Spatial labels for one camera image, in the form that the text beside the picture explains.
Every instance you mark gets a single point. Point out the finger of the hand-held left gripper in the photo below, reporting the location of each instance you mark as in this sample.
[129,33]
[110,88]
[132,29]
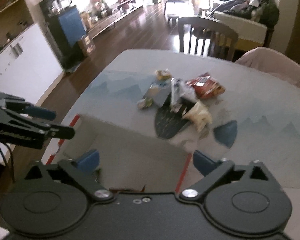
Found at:
[43,113]
[62,132]

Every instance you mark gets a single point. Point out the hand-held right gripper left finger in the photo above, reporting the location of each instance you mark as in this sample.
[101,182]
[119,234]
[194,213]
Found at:
[88,160]

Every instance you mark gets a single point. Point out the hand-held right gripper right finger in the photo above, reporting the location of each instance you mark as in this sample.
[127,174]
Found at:
[202,163]

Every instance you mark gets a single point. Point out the black snack packet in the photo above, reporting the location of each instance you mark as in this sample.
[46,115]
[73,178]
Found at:
[168,127]

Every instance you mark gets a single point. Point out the yellow packet with blue band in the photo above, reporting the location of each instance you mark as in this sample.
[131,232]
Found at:
[156,93]

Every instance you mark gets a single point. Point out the dark blue packet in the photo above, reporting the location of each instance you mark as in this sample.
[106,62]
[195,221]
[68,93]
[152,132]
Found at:
[225,133]

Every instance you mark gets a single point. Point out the beige chip packet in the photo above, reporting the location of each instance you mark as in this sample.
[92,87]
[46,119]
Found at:
[199,117]

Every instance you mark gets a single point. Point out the white cabinet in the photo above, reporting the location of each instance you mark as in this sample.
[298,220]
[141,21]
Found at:
[27,60]

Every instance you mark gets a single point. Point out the clear wrapped snack packet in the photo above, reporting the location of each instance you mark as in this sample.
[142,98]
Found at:
[177,92]

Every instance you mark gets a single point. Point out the red snack packet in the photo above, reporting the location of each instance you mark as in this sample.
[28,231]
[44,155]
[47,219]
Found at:
[207,86]

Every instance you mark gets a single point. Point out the small green yellow packet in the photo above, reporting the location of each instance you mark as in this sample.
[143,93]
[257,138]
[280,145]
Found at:
[143,103]

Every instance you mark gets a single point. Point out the small yellow snack packet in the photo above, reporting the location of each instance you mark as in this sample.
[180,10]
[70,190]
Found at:
[163,74]

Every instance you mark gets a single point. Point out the wooden shelf unit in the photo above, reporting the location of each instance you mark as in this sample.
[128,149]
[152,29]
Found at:
[5,2]

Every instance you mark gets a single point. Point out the low wooden media console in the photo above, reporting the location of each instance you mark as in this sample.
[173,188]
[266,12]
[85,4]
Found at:
[112,17]

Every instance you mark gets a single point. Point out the pink covered chair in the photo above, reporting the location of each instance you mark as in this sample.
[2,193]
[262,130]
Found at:
[272,62]

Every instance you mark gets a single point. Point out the dark wooden chair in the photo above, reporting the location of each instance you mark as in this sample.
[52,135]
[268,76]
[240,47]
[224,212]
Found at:
[207,27]

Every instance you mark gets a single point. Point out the sofa with cream cover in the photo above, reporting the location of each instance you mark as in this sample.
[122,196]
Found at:
[242,27]

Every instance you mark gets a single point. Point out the small wooden stool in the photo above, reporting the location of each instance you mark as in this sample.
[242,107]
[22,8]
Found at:
[173,17]

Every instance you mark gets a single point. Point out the pile of clothes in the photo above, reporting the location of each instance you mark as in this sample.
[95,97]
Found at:
[250,6]

